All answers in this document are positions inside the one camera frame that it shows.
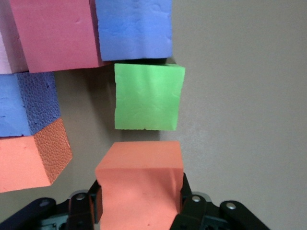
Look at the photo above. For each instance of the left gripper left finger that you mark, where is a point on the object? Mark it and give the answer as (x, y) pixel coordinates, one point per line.
(79, 210)

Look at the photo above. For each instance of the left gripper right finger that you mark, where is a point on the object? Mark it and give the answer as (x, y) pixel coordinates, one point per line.
(195, 213)

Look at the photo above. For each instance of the orange foam cube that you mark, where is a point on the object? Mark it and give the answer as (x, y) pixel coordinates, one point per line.
(21, 165)
(141, 187)

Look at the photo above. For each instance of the purple foam cube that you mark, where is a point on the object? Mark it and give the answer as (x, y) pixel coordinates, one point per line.
(14, 105)
(134, 28)

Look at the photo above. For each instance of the green foam cube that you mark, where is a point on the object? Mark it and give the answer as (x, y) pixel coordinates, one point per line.
(148, 98)

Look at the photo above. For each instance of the pink foam cube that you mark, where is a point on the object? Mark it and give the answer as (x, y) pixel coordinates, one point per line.
(7, 60)

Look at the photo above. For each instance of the red foam cube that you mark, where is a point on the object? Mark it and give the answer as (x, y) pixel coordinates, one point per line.
(57, 36)

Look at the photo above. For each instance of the brown table cover sheet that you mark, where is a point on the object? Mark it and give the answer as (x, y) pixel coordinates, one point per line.
(239, 95)

